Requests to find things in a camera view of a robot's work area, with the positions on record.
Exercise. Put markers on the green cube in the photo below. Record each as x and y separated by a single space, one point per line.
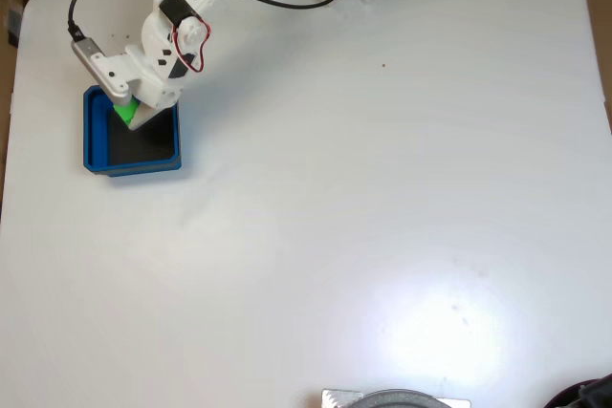
125 112

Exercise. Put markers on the blue square box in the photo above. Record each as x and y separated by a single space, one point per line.
93 150

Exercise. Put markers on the silver crinkled plate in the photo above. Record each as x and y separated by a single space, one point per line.
337 399

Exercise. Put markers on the grey round object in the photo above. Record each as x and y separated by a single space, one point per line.
401 401

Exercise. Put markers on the black object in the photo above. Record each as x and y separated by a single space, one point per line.
593 396

